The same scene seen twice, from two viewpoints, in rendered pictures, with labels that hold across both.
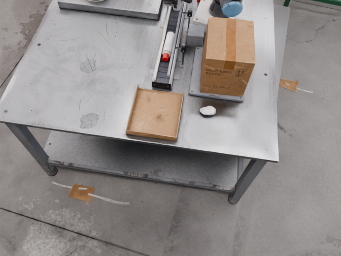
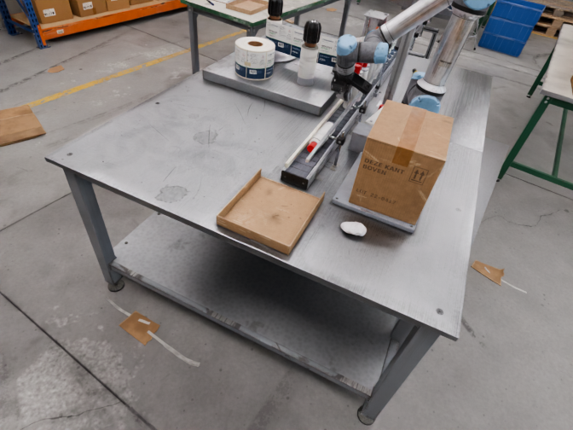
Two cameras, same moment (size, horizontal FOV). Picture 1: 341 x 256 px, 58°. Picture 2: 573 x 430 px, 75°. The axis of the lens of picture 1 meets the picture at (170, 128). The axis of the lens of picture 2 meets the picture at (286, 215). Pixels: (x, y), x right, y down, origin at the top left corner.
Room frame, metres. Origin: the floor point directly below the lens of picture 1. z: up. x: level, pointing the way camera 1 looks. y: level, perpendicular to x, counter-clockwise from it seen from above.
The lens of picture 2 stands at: (0.01, -0.19, 1.70)
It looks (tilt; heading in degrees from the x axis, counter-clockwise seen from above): 43 degrees down; 14
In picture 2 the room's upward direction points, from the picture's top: 8 degrees clockwise
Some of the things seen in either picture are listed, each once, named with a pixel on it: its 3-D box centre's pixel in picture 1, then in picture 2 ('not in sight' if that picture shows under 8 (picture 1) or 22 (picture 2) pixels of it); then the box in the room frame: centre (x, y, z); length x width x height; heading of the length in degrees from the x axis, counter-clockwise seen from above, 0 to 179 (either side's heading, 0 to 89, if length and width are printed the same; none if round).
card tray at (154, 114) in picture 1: (156, 111); (273, 207); (0.90, 0.08, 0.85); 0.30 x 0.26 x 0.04; 174
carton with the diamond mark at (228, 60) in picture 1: (226, 57); (400, 160); (1.19, -0.28, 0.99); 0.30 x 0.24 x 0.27; 177
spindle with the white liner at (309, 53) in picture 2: not in sight; (309, 53); (1.84, 0.27, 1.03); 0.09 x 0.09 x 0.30
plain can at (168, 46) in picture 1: (168, 46); (321, 137); (1.32, 0.04, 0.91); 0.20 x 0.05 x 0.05; 173
